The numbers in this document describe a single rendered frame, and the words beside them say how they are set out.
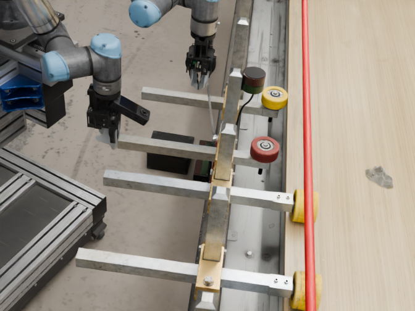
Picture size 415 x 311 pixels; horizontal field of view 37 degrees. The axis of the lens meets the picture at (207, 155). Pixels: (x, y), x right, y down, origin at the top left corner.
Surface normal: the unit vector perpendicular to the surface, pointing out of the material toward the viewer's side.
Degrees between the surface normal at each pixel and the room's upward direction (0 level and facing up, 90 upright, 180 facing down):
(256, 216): 0
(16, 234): 0
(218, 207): 90
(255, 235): 0
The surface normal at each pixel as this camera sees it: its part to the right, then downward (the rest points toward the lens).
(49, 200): 0.09, -0.74
